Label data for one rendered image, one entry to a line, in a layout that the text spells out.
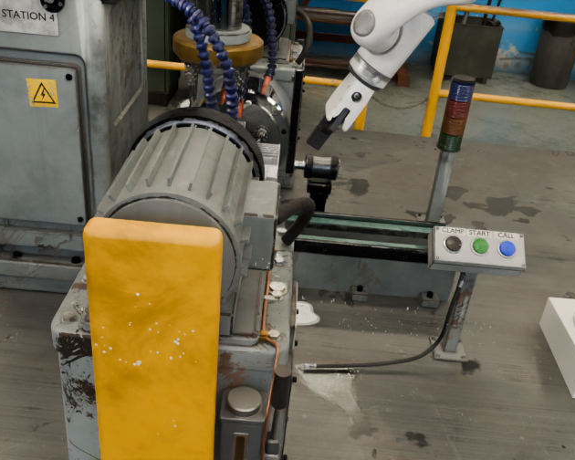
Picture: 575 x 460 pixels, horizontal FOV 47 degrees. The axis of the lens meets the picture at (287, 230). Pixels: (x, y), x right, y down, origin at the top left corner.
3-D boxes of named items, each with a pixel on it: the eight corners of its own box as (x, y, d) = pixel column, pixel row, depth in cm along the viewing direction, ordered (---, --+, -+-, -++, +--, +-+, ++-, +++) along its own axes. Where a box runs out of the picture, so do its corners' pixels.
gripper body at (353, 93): (385, 92, 123) (349, 138, 128) (380, 77, 132) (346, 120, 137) (353, 69, 121) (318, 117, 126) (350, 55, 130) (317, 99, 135)
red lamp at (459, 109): (445, 118, 165) (450, 100, 163) (442, 109, 170) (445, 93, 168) (469, 120, 165) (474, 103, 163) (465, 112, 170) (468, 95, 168)
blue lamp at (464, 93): (450, 100, 163) (454, 83, 161) (445, 93, 168) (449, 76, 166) (474, 103, 163) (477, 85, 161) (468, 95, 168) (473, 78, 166)
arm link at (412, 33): (374, 72, 120) (398, 81, 127) (422, 11, 114) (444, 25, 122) (347, 45, 124) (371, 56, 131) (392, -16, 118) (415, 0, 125)
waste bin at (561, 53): (560, 79, 631) (580, 15, 601) (574, 92, 598) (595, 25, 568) (521, 76, 631) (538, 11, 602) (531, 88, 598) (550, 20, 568)
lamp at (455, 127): (442, 134, 167) (445, 118, 165) (438, 126, 173) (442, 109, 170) (465, 137, 167) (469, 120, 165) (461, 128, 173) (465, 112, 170)
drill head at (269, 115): (184, 193, 162) (185, 95, 149) (207, 131, 197) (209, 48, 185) (285, 202, 162) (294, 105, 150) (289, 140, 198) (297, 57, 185)
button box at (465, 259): (427, 269, 124) (434, 260, 119) (427, 235, 127) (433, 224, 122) (517, 277, 124) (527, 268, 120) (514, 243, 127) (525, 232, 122)
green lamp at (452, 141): (439, 151, 170) (442, 134, 167) (434, 141, 175) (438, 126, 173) (462, 152, 170) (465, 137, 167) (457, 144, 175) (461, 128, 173)
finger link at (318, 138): (338, 130, 129) (318, 155, 132) (338, 124, 132) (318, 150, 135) (325, 121, 128) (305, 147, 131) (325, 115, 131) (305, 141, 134)
